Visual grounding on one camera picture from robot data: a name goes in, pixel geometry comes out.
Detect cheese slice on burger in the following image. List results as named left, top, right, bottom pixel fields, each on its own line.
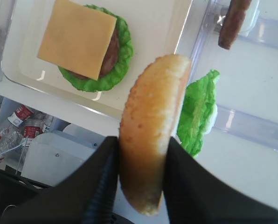
left=38, top=0, right=117, bottom=70

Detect upright green lettuce leaf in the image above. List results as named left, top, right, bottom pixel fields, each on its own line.
left=177, top=70, right=220, bottom=157

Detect upright brown meat patty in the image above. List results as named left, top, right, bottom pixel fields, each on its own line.
left=218, top=0, right=252, bottom=50

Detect lettuce leaf on tray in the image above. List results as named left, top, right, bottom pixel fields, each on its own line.
left=58, top=4, right=134, bottom=92

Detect white box under table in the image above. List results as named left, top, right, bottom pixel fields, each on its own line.
left=21, top=131, right=96, bottom=186

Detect clear long rail right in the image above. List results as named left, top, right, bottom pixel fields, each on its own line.
left=190, top=0, right=230, bottom=76

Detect clear holder under patty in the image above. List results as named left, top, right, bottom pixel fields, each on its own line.
left=218, top=0, right=278, bottom=49

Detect plastic bottles under table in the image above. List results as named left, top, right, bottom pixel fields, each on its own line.
left=0, top=105, right=61, bottom=163

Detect cream rectangular tray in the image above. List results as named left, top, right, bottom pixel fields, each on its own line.
left=1, top=0, right=192, bottom=118

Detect bun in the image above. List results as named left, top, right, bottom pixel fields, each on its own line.
left=118, top=54, right=191, bottom=216

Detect clear holder under lettuce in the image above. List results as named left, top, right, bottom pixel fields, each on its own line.
left=206, top=105, right=278, bottom=151

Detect meat patty on tray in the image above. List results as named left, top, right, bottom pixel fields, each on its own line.
left=68, top=28, right=119, bottom=80

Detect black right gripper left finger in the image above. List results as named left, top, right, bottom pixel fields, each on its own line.
left=0, top=136, right=118, bottom=224

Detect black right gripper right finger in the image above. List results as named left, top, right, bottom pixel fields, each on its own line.
left=163, top=137, right=278, bottom=224

